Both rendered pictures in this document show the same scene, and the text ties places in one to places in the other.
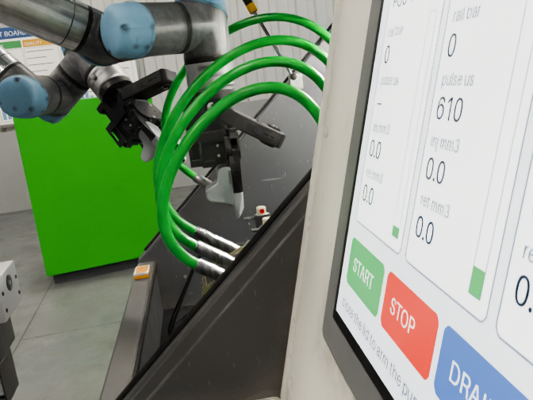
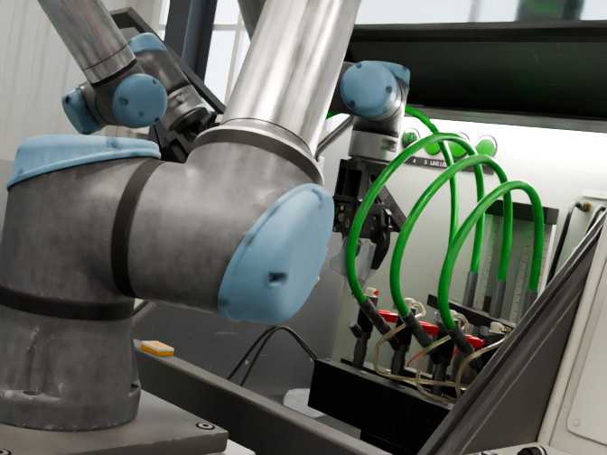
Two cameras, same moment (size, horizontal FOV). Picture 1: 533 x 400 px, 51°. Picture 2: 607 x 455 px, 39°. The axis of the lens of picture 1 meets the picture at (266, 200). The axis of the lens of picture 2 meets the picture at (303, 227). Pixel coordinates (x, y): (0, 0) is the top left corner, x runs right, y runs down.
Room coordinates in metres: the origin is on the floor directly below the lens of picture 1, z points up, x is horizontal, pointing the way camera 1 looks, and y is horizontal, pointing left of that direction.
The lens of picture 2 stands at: (-0.09, 0.97, 1.26)
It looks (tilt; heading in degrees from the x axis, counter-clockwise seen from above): 3 degrees down; 321
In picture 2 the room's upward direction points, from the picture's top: 10 degrees clockwise
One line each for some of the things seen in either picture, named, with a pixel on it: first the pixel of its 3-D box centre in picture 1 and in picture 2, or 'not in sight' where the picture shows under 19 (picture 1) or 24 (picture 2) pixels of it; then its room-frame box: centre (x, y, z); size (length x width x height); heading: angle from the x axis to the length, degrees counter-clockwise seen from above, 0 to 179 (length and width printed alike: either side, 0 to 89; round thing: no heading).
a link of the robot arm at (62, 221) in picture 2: not in sight; (87, 211); (0.59, 0.66, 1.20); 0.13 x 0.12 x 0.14; 39
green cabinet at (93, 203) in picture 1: (97, 180); not in sight; (4.42, 1.32, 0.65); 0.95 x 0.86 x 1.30; 107
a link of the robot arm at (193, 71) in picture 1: (210, 77); (374, 150); (0.90, 0.06, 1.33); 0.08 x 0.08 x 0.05
